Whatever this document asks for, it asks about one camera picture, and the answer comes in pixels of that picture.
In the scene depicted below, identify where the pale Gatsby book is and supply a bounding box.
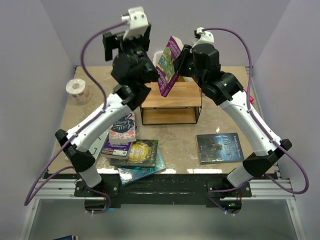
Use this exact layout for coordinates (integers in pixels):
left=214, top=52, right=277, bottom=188
left=89, top=130, right=109, bottom=161

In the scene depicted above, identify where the dark Wuthering Heights book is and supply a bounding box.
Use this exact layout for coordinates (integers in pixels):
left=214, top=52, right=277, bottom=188
left=196, top=133, right=245, bottom=165

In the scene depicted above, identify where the Little Women book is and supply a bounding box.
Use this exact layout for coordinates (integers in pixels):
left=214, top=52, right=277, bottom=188
left=108, top=112, right=136, bottom=145

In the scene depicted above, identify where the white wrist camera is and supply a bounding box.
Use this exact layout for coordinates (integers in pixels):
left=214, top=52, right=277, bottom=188
left=121, top=6, right=149, bottom=40
left=193, top=27, right=215, bottom=47

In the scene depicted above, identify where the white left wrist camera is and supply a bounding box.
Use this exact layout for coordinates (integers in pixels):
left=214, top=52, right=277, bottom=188
left=121, top=6, right=149, bottom=40

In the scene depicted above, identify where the purple Treehouse paperback book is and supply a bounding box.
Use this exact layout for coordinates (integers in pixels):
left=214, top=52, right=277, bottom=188
left=156, top=36, right=184, bottom=97

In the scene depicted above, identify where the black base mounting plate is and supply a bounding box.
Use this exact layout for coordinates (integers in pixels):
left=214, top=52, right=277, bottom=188
left=36, top=174, right=252, bottom=214

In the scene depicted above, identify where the white plastic basket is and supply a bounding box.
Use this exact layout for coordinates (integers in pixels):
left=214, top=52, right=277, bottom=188
left=152, top=50, right=163, bottom=65

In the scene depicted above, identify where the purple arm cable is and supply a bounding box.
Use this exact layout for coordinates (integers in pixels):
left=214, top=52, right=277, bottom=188
left=203, top=26, right=310, bottom=216
left=24, top=21, right=126, bottom=207

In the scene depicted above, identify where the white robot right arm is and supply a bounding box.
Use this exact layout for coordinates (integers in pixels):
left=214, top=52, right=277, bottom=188
left=173, top=43, right=292, bottom=197

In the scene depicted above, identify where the wooden shelf with wire frame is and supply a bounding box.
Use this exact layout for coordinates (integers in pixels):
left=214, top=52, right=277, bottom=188
left=140, top=82, right=203, bottom=126

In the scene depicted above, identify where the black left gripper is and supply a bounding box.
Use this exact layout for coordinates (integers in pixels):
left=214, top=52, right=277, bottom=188
left=102, top=31, right=159, bottom=78

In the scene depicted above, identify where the purple paperback under stack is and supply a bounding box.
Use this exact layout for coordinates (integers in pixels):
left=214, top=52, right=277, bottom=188
left=100, top=136, right=133, bottom=160

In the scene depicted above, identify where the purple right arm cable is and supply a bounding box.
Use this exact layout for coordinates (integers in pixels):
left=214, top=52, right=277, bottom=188
left=203, top=26, right=310, bottom=216

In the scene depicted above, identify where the green yellow fantasy book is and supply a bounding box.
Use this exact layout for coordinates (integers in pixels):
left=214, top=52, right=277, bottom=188
left=109, top=139, right=159, bottom=167

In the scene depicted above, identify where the blue book at bottom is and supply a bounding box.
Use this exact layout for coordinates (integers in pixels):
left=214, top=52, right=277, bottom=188
left=118, top=152, right=166, bottom=186

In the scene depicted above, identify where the pink rectangular box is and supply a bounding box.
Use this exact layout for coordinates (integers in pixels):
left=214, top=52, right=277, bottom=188
left=246, top=92, right=255, bottom=104

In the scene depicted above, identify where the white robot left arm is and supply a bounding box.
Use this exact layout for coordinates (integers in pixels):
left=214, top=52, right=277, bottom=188
left=55, top=23, right=159, bottom=196

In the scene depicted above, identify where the aluminium frame rail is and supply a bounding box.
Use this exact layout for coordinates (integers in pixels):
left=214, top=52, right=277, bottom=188
left=18, top=66, right=307, bottom=240

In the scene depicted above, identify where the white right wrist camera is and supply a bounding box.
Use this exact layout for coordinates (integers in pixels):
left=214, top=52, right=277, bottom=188
left=193, top=27, right=215, bottom=47

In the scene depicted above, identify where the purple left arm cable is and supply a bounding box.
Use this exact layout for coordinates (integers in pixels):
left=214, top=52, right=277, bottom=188
left=24, top=21, right=126, bottom=207

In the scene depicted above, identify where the toilet paper roll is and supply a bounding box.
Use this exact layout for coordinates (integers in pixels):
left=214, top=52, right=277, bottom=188
left=65, top=78, right=91, bottom=105

